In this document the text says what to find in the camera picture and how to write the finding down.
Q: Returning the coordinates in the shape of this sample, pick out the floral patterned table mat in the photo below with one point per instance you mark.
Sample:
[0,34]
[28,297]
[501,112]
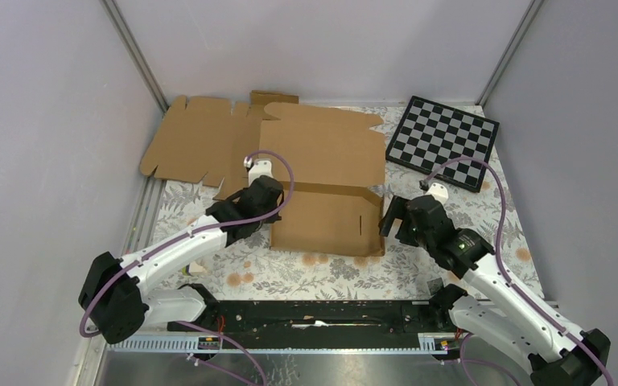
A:
[250,270]

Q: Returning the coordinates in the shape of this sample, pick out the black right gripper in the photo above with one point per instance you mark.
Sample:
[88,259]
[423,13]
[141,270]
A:
[396,209]

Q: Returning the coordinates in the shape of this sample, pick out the black base rail bar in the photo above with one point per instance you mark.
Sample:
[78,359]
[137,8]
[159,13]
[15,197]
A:
[379,325]

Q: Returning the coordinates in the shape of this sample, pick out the cardboard box sheet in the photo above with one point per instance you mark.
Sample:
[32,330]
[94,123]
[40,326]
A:
[337,157]

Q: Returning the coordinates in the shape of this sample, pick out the black white checkerboard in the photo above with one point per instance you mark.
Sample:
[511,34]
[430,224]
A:
[430,134]

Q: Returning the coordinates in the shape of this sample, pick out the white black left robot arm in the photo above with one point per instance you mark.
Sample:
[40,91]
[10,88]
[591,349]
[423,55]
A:
[121,295]

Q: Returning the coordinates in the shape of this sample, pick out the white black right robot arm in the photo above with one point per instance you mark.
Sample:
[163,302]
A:
[552,349]

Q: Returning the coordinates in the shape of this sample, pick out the lower flat cardboard sheet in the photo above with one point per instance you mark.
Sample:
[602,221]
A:
[205,139]

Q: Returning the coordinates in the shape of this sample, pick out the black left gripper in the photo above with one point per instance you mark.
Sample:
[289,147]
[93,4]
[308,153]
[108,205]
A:
[272,219]

